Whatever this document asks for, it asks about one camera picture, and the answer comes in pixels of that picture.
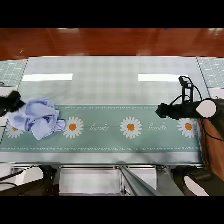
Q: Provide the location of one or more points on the light blue shirt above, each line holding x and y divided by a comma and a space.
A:
38, 115

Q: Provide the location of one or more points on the silver frame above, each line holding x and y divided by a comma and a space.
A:
133, 181

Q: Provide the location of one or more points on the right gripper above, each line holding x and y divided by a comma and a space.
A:
166, 110

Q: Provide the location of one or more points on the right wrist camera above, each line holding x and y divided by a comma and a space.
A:
185, 87

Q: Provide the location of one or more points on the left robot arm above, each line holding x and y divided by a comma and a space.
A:
10, 101

